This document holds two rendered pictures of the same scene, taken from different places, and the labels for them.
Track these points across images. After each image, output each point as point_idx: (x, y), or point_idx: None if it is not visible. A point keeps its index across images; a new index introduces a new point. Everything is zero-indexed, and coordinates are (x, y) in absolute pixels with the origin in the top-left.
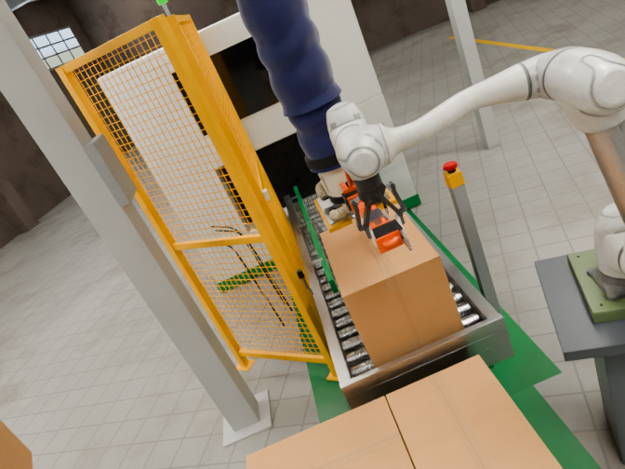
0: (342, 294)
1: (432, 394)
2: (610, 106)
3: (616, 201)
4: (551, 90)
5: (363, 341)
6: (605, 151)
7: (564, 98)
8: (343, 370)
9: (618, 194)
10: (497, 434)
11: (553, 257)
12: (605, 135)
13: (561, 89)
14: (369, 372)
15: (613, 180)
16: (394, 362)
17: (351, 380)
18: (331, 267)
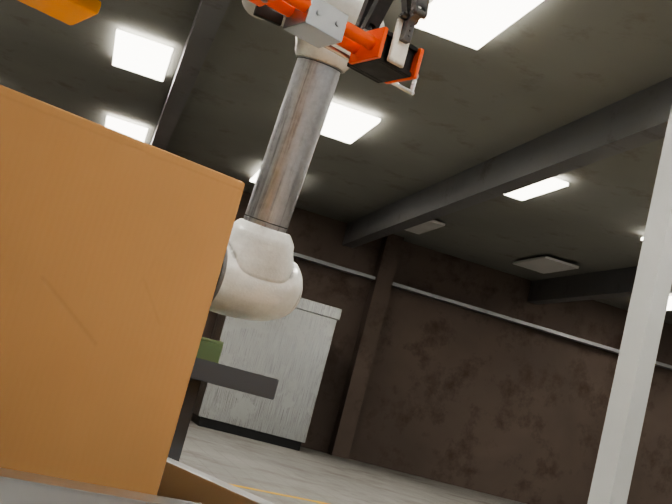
0: (231, 177)
1: None
2: None
3: (296, 163)
4: (336, 3)
5: (191, 371)
6: (330, 96)
7: (357, 18)
8: (186, 503)
9: (308, 153)
10: None
11: None
12: (338, 78)
13: (357, 8)
14: (219, 481)
15: (315, 133)
16: (180, 463)
17: (252, 497)
18: (42, 104)
